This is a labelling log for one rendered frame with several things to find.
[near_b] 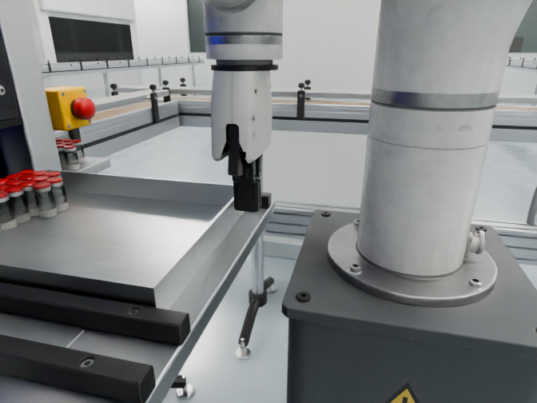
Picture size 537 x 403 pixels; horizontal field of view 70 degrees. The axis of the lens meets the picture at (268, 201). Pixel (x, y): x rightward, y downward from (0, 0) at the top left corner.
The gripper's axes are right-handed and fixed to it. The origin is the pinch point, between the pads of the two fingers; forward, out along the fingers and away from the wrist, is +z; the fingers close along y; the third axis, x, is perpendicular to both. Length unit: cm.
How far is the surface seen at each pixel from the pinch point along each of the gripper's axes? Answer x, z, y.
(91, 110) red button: -35.2, -6.7, -18.2
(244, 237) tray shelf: 0.3, 4.6, 2.9
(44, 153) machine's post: -38.8, -0.7, -9.2
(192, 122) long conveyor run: -45, 7, -82
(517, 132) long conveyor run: 58, 5, -82
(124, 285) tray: -4.7, 1.2, 20.0
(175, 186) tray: -13.0, 2.0, -5.6
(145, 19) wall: -472, -81, -797
